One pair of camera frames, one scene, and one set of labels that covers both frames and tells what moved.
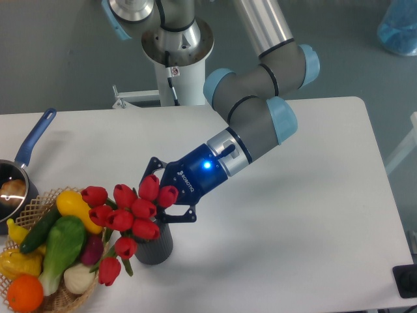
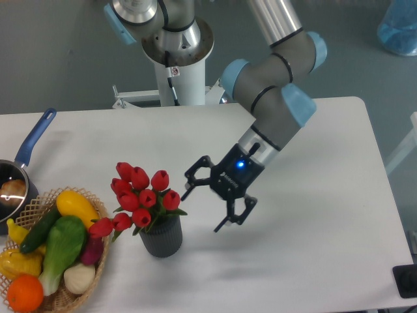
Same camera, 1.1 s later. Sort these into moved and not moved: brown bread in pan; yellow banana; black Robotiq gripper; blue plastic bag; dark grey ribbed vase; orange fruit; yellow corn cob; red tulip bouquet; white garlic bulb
Moved: red tulip bouquet; dark grey ribbed vase; black Robotiq gripper
Not moved: yellow corn cob; yellow banana; orange fruit; blue plastic bag; brown bread in pan; white garlic bulb
